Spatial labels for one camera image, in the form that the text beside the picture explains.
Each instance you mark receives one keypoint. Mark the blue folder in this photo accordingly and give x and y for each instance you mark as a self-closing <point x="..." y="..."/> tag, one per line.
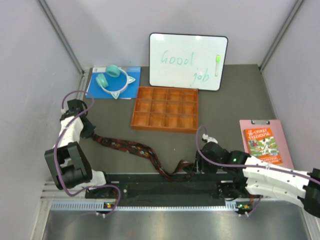
<point x="97" y="93"/>

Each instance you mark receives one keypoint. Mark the red patterned necktie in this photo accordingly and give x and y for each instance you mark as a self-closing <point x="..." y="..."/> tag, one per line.
<point x="182" y="172"/>

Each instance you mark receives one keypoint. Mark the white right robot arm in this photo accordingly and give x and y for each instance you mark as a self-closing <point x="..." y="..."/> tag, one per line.
<point x="252" y="176"/>

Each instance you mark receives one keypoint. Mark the pink clipboard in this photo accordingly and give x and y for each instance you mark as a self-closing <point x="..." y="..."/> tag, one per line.
<point x="278" y="133"/>

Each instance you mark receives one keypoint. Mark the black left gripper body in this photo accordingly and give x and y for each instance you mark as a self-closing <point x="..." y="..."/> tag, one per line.
<point x="88" y="130"/>

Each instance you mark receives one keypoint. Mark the green whiteboard marker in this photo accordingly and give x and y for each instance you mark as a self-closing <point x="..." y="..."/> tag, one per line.
<point x="217" y="64"/>

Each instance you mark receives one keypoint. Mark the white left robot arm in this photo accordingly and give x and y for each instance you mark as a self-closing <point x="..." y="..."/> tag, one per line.
<point x="74" y="166"/>

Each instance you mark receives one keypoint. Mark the teal cat-ear headphones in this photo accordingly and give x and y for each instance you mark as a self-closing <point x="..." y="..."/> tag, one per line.
<point x="115" y="82"/>

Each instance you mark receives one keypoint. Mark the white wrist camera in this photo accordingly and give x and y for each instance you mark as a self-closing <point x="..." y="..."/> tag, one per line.
<point x="66" y="113"/>
<point x="207" y="139"/>

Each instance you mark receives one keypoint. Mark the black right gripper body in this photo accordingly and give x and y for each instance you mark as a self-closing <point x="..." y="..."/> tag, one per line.
<point x="204" y="166"/>

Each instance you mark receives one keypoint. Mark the white dry-erase board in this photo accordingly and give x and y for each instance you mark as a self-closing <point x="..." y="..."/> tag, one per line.
<point x="186" y="60"/>

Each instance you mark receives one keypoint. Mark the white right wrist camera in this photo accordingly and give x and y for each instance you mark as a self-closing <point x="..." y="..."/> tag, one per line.
<point x="207" y="139"/>

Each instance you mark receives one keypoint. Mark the orange treehouse book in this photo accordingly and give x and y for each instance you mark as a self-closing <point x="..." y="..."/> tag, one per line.
<point x="262" y="145"/>

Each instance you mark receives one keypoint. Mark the grey slotted cable duct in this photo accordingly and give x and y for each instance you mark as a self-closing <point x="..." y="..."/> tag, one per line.
<point x="102" y="206"/>

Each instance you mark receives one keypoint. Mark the orange wooden compartment tray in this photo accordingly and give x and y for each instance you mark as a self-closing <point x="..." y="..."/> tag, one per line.
<point x="166" y="109"/>

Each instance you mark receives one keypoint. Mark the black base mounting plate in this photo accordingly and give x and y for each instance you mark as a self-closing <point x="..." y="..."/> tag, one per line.
<point x="217" y="185"/>

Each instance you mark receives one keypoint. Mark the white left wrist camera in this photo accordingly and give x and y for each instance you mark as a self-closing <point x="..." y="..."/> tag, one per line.
<point x="66" y="113"/>

